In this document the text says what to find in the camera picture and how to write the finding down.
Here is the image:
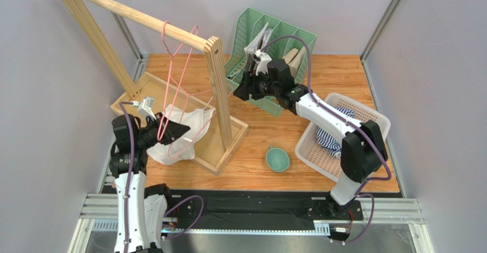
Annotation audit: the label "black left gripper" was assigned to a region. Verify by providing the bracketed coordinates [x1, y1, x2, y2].
[135, 112, 190, 149]

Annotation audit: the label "pink wire hanger with white top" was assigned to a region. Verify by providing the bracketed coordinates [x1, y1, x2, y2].
[167, 67, 234, 160]

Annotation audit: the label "blue white striped tank top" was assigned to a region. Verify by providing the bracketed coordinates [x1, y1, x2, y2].
[316, 106, 357, 159]

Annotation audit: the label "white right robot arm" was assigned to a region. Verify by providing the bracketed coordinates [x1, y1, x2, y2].
[233, 58, 388, 217]

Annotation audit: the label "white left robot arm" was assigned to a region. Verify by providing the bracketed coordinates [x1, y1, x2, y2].
[109, 113, 190, 252]

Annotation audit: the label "wooden clothes rack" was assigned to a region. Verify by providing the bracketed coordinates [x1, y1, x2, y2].
[47, 0, 250, 176]

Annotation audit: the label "grey striped folded cloth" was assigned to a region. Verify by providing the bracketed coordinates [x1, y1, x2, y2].
[244, 22, 273, 71]

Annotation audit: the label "beige books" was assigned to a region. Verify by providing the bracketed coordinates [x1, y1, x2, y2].
[282, 47, 306, 79]

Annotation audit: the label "green plastic file organizer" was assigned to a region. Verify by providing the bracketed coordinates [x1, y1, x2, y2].
[225, 8, 317, 117]

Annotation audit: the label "green ceramic cup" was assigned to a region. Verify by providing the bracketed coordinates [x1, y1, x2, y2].
[265, 146, 290, 172]

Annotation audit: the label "white plastic basket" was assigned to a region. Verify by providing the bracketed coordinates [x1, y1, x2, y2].
[295, 93, 391, 182]

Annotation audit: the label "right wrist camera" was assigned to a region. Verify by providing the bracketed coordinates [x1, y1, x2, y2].
[254, 50, 272, 76]

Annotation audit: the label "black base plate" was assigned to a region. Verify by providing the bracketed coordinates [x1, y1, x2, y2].
[168, 190, 364, 231]

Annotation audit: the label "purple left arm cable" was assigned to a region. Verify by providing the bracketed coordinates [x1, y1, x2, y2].
[118, 101, 205, 253]

